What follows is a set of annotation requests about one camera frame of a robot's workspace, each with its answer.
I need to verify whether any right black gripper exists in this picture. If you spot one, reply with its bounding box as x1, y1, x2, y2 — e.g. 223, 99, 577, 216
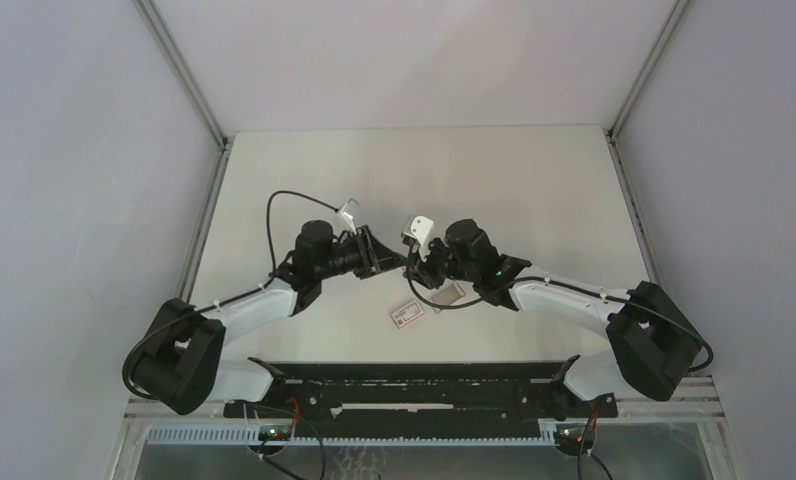
405, 237, 478, 291

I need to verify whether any left black camera cable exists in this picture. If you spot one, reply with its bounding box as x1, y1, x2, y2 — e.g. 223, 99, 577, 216
266, 190, 341, 273

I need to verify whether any red white staple box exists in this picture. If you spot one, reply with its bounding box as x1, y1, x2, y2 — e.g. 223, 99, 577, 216
389, 300, 425, 330

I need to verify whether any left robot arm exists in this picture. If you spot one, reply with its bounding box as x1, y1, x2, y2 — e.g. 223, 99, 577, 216
121, 220, 407, 417

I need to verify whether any right black camera cable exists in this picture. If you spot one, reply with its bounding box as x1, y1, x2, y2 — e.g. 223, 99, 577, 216
404, 248, 525, 313

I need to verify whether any right aluminium frame post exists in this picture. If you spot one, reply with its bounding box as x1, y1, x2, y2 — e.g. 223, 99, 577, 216
606, 0, 694, 143

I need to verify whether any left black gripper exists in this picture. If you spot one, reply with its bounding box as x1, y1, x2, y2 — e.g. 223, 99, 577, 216
316, 225, 407, 281

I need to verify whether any black camera cable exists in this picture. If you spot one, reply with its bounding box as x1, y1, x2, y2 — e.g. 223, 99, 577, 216
404, 248, 525, 313
266, 190, 341, 273

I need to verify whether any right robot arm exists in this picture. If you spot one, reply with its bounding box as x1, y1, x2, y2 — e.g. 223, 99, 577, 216
401, 216, 714, 416

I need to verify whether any aluminium frame post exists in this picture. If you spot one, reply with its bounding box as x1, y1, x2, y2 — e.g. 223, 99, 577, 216
134, 0, 234, 150
606, 0, 694, 143

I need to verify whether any left aluminium frame post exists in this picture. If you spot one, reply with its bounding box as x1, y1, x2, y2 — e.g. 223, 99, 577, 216
134, 0, 234, 150

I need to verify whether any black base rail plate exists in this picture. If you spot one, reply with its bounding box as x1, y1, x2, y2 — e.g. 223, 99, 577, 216
223, 361, 619, 440

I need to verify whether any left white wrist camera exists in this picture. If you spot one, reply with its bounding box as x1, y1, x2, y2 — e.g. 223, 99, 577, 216
336, 198, 360, 234

